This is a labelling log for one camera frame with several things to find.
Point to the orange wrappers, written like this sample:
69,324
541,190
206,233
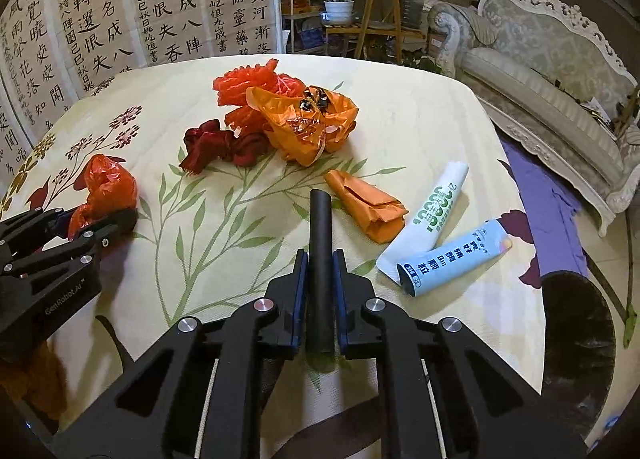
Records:
245,84

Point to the small orange plastic bag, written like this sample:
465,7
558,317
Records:
105,189

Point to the orange paper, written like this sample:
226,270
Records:
370,206

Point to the black trash bin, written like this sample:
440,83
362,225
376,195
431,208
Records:
580,364

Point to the white ornate sofa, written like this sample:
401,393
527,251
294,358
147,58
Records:
540,49

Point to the dark red wrapper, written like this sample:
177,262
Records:
220,144

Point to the orange plastic bag black print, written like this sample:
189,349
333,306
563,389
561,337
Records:
300,129

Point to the wooden plant stand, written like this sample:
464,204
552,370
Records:
380,14

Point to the purple cloth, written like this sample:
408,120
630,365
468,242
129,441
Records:
550,209

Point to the toy rifle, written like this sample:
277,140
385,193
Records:
627,114

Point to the papers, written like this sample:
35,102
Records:
595,111

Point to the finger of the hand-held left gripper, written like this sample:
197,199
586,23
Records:
35,226
90,244

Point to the black cylinder tube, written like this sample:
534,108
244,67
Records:
320,249

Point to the white tube with green print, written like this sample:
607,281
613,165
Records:
440,204

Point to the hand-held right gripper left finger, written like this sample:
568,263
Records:
300,289

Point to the light blue tube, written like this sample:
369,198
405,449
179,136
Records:
450,264

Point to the person's left forearm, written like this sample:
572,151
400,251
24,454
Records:
30,379

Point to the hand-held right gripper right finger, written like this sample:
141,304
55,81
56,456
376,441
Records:
340,289

